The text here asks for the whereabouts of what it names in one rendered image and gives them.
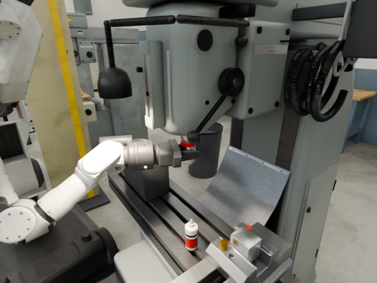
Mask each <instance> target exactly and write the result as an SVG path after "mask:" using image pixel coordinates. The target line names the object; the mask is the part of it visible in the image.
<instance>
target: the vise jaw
mask: <svg viewBox="0 0 377 283"><path fill-rule="evenodd" d="M222 239H224V238H223V237H222V236H221V237H219V238H217V239H216V240H214V241H213V242H211V243H210V245H209V246H208V248H207V249H206V251H205V258H206V259H207V260H208V261H209V262H210V263H211V264H212V265H213V266H214V267H215V268H216V269H217V270H218V271H219V272H220V273H221V274H222V275H223V276H224V277H225V278H226V279H227V280H228V281H229V282H230V283H252V282H253V281H254V279H256V275H257V271H258V268H257V267H256V266H255V265H254V264H253V263H252V262H250V261H249V260H248V259H247V258H246V257H245V256H244V255H242V254H241V253H240V252H239V251H238V250H237V249H236V248H234V247H233V246H232V245H231V244H230V243H229V244H228V249H227V250H221V249H220V241H221V240H222Z"/></svg>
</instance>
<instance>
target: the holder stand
mask: <svg viewBox="0 0 377 283"><path fill-rule="evenodd" d="M144 140H146V139H133V140H132V141H133V142H136V141H144ZM124 174H125V180H126V181H127V182H128V183H129V184H130V185H131V186H132V187H133V188H134V190H135V191H136V192H137V193H138V194H139V196H141V197H142V198H143V200H144V201H145V202H147V201H149V200H151V199H154V198H156V197H159V196H161V195H163V194H165V193H168V192H169V166H167V167H159V165H157V163H156V164H155V165H154V169H152V170H139V171H131V170H130V169H129V168H125V169H124Z"/></svg>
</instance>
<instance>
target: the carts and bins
mask: <svg viewBox="0 0 377 283"><path fill-rule="evenodd" d="M222 131H223V126H222V125H221V124H219V123H217V122H215V123H214V124H213V125H212V126H211V127H210V128H208V129H207V130H206V131H205V132H203V133H201V134H200V143H197V142H196V151H199V152H200V158H197V159H195V162H194V163H193V164H192V165H191V166H188V172H189V174H190V175H191V176H193V177H195V178H198V179H209V178H211V177H214V176H215V175H216V174H217V169H218V161H219V152H220V144H221V139H222Z"/></svg>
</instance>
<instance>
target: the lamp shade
mask: <svg viewBox="0 0 377 283"><path fill-rule="evenodd" d="M97 86H98V93H99V97H100V98H103V99H121V98H127V97H130V96H132V85H131V81H130V78H129V76H128V74H127V72H126V71H124V70H123V69H121V68H119V67H117V66H115V67H108V68H105V69H104V70H102V71H101V72H100V73H99V77H98V83H97Z"/></svg>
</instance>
